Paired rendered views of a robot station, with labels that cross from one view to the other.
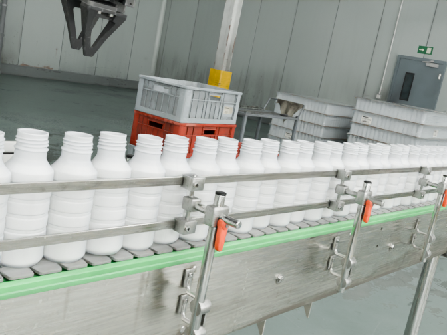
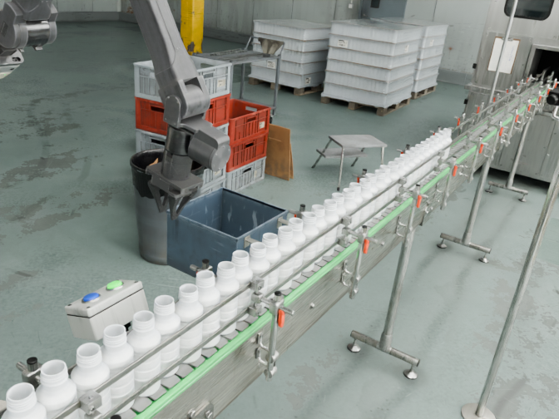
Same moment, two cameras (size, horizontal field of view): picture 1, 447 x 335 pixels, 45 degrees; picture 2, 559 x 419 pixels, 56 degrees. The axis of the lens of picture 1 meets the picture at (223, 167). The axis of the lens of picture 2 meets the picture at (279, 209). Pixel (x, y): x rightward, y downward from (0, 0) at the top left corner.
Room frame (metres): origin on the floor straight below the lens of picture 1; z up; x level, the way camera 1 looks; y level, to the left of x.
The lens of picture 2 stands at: (-0.21, 0.17, 1.75)
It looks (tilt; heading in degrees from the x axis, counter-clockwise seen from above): 24 degrees down; 350
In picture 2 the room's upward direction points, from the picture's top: 6 degrees clockwise
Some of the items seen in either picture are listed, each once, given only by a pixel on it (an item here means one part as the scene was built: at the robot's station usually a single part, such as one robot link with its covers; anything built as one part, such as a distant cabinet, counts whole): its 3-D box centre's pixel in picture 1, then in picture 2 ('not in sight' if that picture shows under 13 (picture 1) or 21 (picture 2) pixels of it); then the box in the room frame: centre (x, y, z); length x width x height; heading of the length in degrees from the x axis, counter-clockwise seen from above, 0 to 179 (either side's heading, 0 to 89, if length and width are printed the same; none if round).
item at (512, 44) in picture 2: not in sight; (503, 55); (4.65, -2.64, 1.22); 0.23 x 0.03 x 0.32; 50
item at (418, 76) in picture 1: (408, 110); (380, 17); (11.15, -3.45, 1.05); 1.00 x 0.10 x 2.10; 50
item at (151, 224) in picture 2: not in sight; (167, 208); (2.88, 0.37, 0.32); 0.45 x 0.45 x 0.64
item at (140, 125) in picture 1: (184, 133); (184, 110); (3.57, 0.30, 0.78); 0.61 x 0.41 x 0.22; 146
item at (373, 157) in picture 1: (367, 177); (361, 204); (1.31, -0.35, 1.08); 0.06 x 0.06 x 0.17
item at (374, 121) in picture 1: (396, 147); (373, 64); (7.69, -2.35, 0.59); 1.24 x 1.03 x 1.17; 142
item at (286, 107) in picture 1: (288, 112); (269, 51); (6.34, -0.61, 0.85); 0.36 x 0.12 x 0.27; 50
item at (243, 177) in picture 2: not in sight; (228, 170); (4.16, -0.07, 0.11); 0.61 x 0.41 x 0.22; 143
